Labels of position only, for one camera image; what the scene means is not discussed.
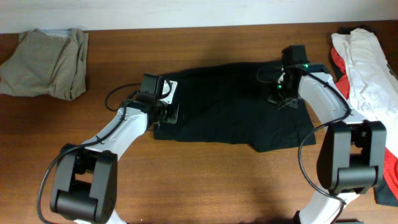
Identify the light blue folded garment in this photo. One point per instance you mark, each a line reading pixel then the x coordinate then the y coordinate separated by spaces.
pixel 65 34

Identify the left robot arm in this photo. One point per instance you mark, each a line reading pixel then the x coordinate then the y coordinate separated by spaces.
pixel 86 175

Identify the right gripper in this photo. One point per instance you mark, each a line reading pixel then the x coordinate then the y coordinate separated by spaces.
pixel 293 102

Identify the white shirt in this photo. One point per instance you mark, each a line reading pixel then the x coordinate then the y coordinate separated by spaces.
pixel 372 88

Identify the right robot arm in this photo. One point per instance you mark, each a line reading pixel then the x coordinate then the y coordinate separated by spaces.
pixel 351 158

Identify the folded khaki trousers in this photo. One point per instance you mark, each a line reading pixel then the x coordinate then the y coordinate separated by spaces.
pixel 45 65

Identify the red mesh garment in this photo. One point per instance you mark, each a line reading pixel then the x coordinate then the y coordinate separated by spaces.
pixel 386 192

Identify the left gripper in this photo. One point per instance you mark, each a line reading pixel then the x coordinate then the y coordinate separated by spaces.
pixel 172 116

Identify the black shorts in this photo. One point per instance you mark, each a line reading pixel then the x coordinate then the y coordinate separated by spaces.
pixel 227 104

